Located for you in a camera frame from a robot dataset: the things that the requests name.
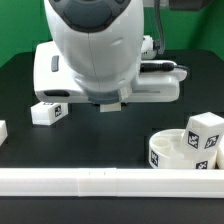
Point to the white round stool seat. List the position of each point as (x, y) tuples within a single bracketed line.
[(165, 152)]

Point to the white left fence bar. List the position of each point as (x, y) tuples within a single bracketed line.
[(3, 131)]

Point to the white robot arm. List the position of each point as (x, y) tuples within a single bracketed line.
[(100, 54)]

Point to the white front fence bar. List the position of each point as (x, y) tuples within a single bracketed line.
[(111, 182)]

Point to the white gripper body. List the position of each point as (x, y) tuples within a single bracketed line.
[(54, 81)]

